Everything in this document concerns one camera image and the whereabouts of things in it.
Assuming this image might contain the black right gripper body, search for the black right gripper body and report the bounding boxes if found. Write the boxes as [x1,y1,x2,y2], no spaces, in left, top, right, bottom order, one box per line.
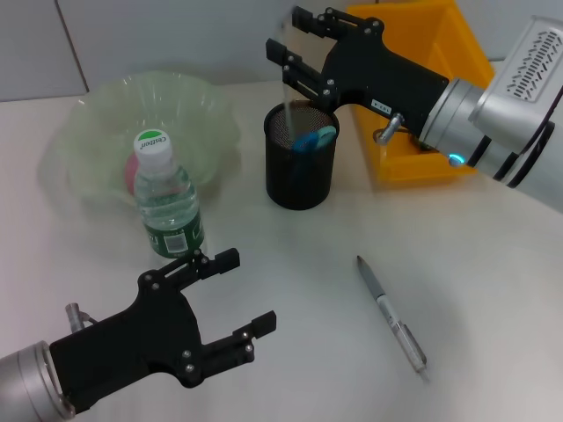
[322,19,450,134]

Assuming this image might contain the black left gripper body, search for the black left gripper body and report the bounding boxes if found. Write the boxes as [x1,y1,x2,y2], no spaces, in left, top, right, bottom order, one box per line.
[48,270,208,417]

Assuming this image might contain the clear plastic ruler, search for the clear plastic ruler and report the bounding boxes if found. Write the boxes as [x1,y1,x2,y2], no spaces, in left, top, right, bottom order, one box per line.
[276,17,298,142]

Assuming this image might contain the blue and teal scissors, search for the blue and teal scissors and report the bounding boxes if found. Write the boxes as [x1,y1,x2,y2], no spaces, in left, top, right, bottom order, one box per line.
[288,125,338,186]

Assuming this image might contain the clear water bottle green label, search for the clear water bottle green label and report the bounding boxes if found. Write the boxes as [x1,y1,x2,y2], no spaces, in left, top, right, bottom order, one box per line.
[133,129,206,259]

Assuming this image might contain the pink peach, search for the pink peach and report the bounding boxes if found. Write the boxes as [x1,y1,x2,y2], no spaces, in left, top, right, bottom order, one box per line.
[124,151,142,195]

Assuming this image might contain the clear silver ballpoint pen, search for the clear silver ballpoint pen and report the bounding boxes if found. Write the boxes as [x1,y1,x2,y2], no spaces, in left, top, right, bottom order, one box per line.
[355,254,430,382]

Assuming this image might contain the black mesh pen holder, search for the black mesh pen holder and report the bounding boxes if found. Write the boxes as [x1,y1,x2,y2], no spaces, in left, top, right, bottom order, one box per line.
[262,99,341,211]

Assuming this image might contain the translucent green wavy fruit plate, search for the translucent green wavy fruit plate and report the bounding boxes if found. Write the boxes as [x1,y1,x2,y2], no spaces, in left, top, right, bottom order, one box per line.
[39,69,242,207]

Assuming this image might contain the yellow plastic storage bin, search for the yellow plastic storage bin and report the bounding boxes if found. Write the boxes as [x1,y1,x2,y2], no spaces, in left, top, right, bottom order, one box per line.
[346,0,494,182]

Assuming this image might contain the right gripper cable with plug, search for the right gripper cable with plug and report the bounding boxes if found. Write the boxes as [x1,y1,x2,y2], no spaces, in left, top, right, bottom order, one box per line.
[373,112,406,144]

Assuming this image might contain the gripper cable with plug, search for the gripper cable with plug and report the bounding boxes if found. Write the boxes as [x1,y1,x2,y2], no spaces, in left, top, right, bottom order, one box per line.
[373,112,406,144]
[64,302,98,331]

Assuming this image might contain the left gripper cable with plug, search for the left gripper cable with plug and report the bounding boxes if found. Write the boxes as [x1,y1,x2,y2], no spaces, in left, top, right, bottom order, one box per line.
[64,302,98,331]

